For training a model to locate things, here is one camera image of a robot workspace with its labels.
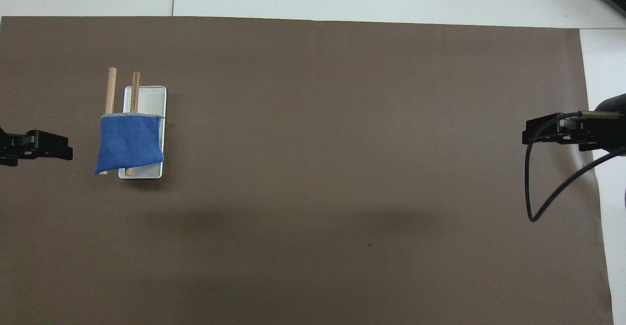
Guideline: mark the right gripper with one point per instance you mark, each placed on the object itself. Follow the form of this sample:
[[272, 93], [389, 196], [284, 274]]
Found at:
[[614, 132]]

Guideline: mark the wooden towel rack white base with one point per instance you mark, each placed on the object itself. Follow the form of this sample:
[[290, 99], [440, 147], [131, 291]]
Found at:
[[148, 101]]

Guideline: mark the blue towel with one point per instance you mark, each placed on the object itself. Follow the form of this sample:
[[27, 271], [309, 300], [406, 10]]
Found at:
[[128, 141]]

